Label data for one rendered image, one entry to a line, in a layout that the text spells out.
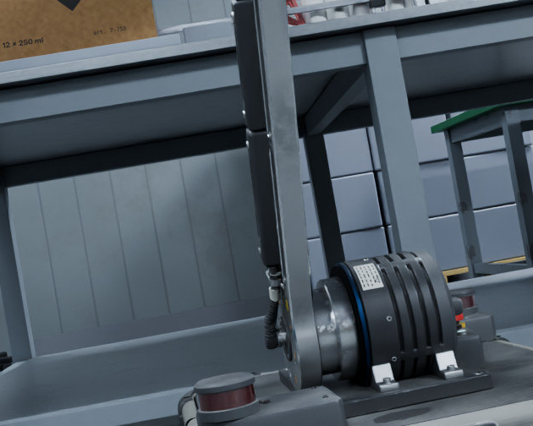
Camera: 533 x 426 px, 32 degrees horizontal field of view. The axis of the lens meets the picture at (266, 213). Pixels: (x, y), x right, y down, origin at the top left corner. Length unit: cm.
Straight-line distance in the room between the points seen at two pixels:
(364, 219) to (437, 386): 333
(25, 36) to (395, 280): 88
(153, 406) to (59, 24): 71
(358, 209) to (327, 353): 330
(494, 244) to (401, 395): 353
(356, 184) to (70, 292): 178
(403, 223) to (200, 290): 366
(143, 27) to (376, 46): 43
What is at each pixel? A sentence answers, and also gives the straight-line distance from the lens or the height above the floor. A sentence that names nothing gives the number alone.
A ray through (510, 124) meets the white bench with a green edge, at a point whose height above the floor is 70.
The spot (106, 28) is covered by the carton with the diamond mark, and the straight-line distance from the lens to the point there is 175.
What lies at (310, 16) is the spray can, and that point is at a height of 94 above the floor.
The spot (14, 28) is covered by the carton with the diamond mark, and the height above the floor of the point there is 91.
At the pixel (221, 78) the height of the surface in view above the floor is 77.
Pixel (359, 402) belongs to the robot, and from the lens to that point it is 114.
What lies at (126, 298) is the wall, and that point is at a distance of 530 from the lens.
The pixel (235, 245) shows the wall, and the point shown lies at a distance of 532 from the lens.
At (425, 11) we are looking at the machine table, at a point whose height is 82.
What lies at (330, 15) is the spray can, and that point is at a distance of 218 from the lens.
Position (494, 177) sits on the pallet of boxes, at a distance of 468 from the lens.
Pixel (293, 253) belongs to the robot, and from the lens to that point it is 112.
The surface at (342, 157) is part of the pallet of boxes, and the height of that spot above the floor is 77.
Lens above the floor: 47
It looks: 1 degrees up
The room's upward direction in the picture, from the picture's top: 10 degrees counter-clockwise
